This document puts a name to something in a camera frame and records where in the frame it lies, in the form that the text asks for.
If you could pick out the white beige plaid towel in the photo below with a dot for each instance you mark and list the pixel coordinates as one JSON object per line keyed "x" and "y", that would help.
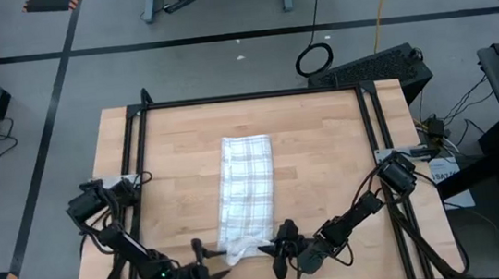
{"x": 247, "y": 186}

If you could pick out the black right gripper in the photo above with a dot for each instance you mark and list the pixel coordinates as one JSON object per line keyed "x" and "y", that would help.
{"x": 308, "y": 254}

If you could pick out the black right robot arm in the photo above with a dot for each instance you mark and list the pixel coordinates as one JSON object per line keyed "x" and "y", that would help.
{"x": 351, "y": 219}

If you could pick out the white printed paper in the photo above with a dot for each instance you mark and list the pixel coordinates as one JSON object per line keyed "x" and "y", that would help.
{"x": 454, "y": 183}

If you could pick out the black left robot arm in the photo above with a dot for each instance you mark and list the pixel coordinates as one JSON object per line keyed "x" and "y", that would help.
{"x": 126, "y": 245}

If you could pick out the black power adapter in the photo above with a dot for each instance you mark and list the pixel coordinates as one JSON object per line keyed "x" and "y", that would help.
{"x": 435, "y": 127}

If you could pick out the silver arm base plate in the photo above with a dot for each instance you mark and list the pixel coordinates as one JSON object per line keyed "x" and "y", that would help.
{"x": 383, "y": 154}

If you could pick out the black metal table frame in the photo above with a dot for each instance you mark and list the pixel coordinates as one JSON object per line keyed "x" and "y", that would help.
{"x": 249, "y": 96}

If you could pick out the black power strip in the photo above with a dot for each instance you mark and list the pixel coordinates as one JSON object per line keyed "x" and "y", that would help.
{"x": 179, "y": 4}

